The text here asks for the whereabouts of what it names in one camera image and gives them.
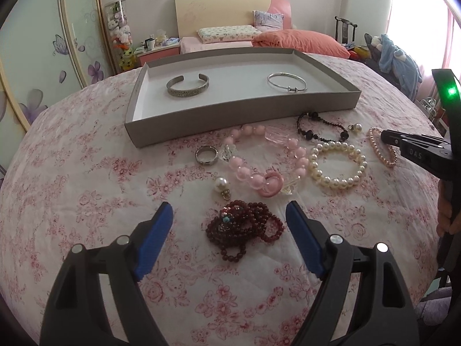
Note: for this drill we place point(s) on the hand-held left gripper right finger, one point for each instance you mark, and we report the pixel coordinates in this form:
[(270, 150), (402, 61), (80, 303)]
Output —
[(302, 238)]

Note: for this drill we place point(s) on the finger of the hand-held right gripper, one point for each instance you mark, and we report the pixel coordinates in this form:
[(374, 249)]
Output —
[(396, 137), (421, 156)]

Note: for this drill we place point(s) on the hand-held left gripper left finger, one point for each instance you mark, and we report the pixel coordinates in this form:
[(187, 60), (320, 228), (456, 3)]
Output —
[(155, 241)]

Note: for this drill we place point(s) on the grey cardboard tray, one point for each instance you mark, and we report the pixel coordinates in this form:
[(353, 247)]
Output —
[(234, 111)]

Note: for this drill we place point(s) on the person's right hand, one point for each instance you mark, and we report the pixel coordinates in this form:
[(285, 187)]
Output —
[(448, 216)]

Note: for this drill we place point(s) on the small pearl earring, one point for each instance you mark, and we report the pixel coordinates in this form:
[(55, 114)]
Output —
[(356, 128)]

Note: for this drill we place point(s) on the pink curtain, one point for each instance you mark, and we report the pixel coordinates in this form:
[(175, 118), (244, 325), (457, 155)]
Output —
[(439, 43)]

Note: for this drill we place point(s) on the pink floral cloth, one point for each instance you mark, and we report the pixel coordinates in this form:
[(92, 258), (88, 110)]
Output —
[(90, 187)]

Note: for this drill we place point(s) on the large pearl pendant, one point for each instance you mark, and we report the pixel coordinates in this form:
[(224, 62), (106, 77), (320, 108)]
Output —
[(220, 184)]

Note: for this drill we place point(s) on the colourful toy pile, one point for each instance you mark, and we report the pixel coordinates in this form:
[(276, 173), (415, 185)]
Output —
[(358, 52)]

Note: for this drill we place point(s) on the dark wooden chair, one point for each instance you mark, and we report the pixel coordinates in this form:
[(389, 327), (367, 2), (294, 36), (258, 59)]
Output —
[(345, 30)]

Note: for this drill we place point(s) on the thin silver bangle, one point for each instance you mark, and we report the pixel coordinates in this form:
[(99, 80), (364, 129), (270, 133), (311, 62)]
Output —
[(288, 88)]

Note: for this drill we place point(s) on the orange duvet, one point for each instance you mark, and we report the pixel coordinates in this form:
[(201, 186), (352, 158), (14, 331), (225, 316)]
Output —
[(302, 41)]

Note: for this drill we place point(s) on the small lilac cushion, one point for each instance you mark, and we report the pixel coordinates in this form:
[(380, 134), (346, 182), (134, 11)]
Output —
[(268, 20)]

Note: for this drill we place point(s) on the pink bedside table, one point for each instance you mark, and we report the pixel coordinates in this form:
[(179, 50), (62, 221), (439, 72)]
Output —
[(158, 56)]

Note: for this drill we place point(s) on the patterned white pillow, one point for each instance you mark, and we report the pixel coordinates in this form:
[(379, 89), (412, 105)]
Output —
[(227, 34)]

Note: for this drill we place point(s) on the pink bed sheet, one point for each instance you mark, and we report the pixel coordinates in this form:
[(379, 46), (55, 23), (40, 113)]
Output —
[(201, 45)]

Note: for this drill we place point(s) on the clear tube of plush toys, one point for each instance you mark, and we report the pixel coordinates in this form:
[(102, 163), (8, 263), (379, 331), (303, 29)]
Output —
[(120, 32)]

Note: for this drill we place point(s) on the cream and pink headboard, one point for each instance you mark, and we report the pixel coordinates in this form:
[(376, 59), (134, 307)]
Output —
[(216, 10)]

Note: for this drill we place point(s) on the wardrobe with purple flowers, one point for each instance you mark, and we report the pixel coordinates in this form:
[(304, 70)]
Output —
[(36, 43)]

